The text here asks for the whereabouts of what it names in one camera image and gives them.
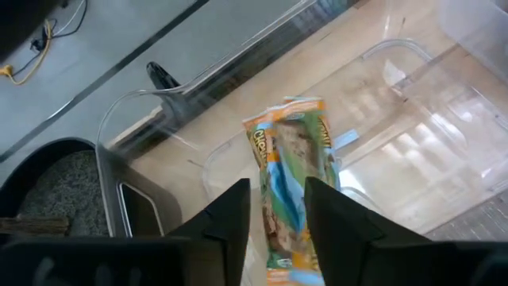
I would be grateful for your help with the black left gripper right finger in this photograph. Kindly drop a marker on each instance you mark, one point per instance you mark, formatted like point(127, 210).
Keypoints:
point(357, 254)

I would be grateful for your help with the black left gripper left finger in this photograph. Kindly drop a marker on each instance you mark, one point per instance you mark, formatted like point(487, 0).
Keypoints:
point(214, 246)

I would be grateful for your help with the green Chewy granola bar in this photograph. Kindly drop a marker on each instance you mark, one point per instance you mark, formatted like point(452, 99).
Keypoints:
point(293, 151)

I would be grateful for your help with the large clear plastic bin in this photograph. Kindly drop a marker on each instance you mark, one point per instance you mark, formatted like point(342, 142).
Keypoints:
point(397, 167)

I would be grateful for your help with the blue tape piece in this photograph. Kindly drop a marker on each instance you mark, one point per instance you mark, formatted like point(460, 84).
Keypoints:
point(346, 139)

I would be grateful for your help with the grey woven table mat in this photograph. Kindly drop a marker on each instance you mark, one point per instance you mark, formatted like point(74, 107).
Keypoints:
point(476, 222)

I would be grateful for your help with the black tray with grey mat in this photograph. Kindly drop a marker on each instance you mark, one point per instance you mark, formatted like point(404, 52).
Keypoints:
point(59, 186)

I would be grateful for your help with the black metal rig frame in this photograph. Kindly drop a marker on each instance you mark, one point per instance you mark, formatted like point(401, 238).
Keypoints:
point(162, 77)

